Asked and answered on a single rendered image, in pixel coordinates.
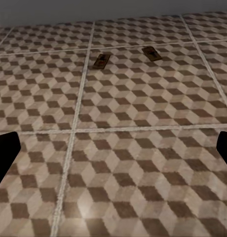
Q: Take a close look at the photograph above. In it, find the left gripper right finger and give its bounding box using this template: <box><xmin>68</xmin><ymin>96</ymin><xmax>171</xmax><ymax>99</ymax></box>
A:
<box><xmin>216</xmin><ymin>131</ymin><xmax>227</xmax><ymax>164</ymax></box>

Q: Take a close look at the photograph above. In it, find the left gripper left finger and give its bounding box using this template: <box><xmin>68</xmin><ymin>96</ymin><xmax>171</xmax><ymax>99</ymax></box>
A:
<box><xmin>0</xmin><ymin>131</ymin><xmax>21</xmax><ymax>183</ymax></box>

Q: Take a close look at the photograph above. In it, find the mousetrap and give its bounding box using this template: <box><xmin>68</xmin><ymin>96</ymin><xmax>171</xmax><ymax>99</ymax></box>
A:
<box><xmin>142</xmin><ymin>46</ymin><xmax>162</xmax><ymax>62</ymax></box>
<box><xmin>92</xmin><ymin>54</ymin><xmax>110</xmax><ymax>69</ymax></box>

